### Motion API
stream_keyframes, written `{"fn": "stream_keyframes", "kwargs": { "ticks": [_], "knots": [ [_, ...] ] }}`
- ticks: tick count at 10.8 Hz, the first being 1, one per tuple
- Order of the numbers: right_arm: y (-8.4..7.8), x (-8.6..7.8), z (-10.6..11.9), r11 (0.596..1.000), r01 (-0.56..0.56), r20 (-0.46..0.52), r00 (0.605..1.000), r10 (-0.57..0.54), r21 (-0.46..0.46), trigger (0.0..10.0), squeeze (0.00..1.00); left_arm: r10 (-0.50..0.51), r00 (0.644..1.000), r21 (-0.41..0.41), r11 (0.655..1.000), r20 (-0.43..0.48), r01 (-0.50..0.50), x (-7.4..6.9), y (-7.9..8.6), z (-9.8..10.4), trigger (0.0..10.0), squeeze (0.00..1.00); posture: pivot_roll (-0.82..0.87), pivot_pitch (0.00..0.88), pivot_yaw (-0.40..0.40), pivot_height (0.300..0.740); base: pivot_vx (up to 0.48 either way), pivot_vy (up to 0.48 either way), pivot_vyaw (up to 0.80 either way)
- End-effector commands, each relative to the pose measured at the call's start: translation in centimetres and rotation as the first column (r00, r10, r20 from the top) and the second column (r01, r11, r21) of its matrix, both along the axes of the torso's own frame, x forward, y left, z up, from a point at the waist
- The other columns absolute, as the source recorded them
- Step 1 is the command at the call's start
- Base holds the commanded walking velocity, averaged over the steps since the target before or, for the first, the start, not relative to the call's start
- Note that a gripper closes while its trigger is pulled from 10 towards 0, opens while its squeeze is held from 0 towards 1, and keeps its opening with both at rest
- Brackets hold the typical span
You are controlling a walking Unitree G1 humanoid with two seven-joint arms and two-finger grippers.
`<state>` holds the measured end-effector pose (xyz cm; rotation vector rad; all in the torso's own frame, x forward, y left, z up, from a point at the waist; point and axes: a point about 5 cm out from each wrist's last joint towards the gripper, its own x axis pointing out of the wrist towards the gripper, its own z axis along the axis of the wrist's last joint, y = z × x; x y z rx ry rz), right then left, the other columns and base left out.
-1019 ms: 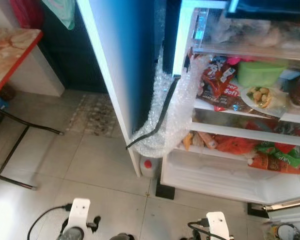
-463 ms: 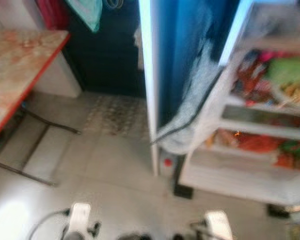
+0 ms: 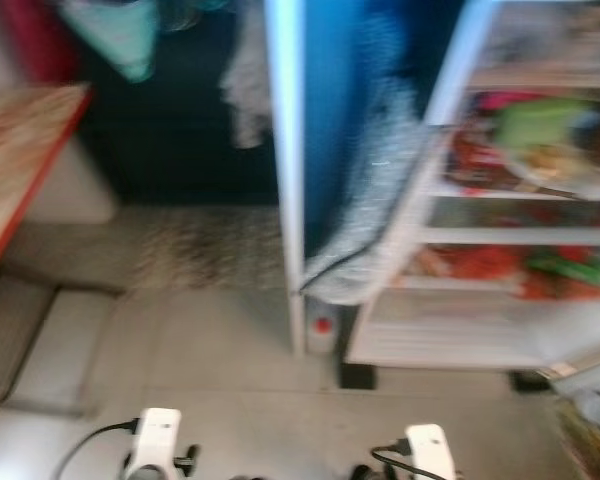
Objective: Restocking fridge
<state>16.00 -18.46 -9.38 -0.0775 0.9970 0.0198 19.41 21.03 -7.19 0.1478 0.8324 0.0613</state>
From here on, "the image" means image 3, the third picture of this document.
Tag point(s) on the white fridge body with shelves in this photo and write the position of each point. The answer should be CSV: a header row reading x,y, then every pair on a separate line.
x,y
480,330

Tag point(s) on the white fridge door with racks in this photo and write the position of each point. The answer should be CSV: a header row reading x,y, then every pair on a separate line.
x,y
590,420

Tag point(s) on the white blue fridge door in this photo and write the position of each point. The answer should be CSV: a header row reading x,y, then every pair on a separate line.
x,y
285,150

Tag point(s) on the green and red vegetables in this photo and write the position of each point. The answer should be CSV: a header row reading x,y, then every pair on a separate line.
x,y
570,270

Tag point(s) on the white plate of food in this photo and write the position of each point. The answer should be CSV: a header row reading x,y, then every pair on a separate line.
x,y
555,165

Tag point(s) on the green packet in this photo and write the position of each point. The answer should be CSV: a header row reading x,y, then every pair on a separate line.
x,y
540,125

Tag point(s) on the red tomatoes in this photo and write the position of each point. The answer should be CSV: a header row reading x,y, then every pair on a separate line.
x,y
480,262

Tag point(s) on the red snack packets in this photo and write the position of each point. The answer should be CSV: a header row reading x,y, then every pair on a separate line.
x,y
475,155

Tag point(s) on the pink packet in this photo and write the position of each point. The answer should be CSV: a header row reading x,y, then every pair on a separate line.
x,y
495,100

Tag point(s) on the orange food item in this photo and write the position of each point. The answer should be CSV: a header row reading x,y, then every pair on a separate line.
x,y
430,262

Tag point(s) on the grey plastic bag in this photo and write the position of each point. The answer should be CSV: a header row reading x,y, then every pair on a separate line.
x,y
540,35

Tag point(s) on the grey mesh bag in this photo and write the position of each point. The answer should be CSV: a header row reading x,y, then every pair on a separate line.
x,y
375,200

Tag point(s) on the small white bottle red cap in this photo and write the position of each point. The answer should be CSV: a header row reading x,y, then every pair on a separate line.
x,y
322,330

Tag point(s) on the white hanging cloth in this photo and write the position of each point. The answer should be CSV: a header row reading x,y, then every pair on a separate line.
x,y
248,90

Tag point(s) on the teal cloth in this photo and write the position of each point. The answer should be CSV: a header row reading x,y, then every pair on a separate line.
x,y
115,35

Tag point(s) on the marble table with red edge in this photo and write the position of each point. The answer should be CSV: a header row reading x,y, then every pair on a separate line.
x,y
20,150

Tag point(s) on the red cloth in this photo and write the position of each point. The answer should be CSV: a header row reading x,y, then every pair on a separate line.
x,y
35,35

